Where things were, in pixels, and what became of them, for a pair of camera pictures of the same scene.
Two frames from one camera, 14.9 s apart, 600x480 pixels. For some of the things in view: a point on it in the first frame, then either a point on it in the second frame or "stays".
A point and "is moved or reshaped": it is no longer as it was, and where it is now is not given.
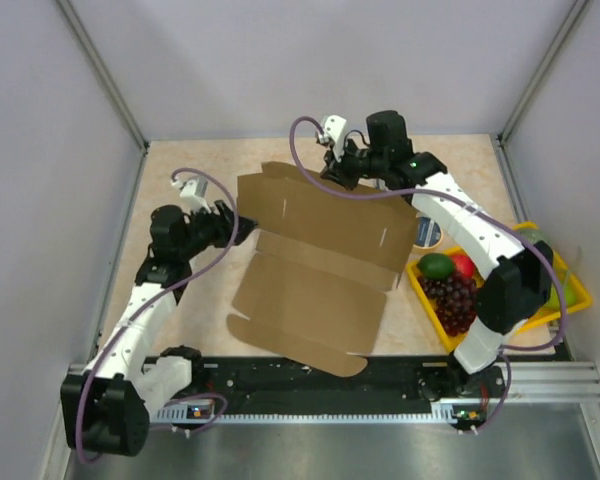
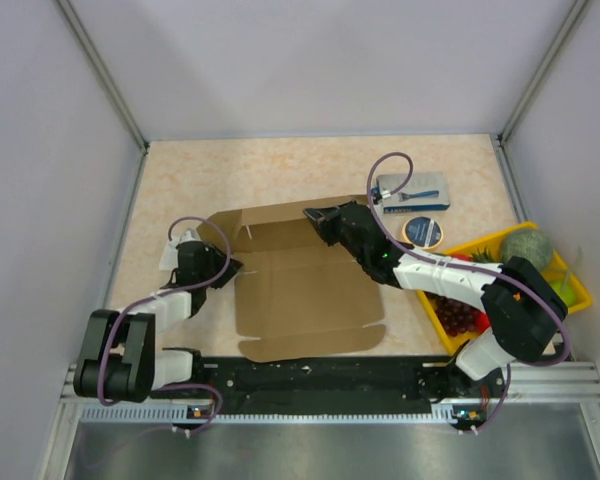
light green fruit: x=569 y=296 stays
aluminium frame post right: x=574 y=13 stays
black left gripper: x=221 y=223 to x=232 y=267
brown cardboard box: x=315 y=290 is moved or reshaped
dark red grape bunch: x=455 y=300 stays
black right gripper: x=338 y=174 to x=327 y=218
